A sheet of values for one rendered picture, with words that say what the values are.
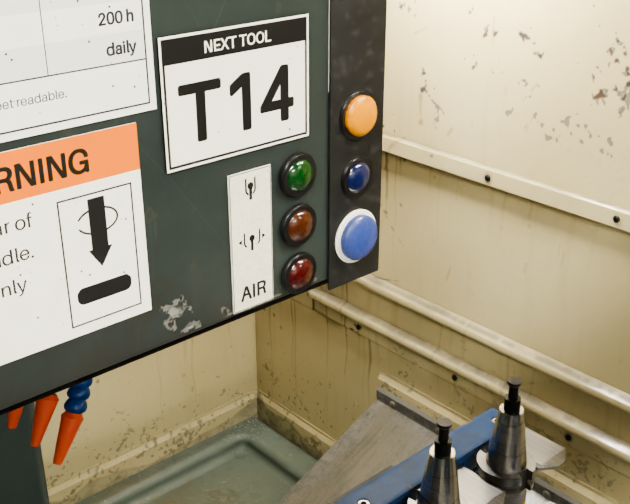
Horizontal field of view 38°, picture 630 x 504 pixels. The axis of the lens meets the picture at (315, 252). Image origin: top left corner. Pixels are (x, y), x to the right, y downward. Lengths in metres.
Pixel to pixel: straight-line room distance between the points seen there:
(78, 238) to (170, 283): 0.07
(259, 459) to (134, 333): 1.58
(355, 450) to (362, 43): 1.26
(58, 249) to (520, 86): 1.00
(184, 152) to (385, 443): 1.29
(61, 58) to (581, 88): 0.96
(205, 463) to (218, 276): 1.55
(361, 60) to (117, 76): 0.16
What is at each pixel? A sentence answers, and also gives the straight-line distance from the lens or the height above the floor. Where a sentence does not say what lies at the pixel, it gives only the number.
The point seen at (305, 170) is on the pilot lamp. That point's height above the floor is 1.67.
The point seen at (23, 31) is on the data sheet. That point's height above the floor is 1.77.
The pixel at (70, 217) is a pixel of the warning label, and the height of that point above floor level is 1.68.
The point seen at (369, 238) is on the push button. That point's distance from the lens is 0.59.
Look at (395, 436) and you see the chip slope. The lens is 1.74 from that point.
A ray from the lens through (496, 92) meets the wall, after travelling 1.40.
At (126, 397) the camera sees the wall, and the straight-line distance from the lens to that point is 1.92.
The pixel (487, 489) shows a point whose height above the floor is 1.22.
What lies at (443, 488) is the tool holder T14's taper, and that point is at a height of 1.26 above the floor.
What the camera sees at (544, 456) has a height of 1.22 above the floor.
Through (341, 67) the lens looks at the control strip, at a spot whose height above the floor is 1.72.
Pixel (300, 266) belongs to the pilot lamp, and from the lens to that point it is 0.56.
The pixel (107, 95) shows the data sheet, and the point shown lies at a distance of 0.46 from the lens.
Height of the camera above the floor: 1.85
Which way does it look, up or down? 25 degrees down
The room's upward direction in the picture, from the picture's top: straight up
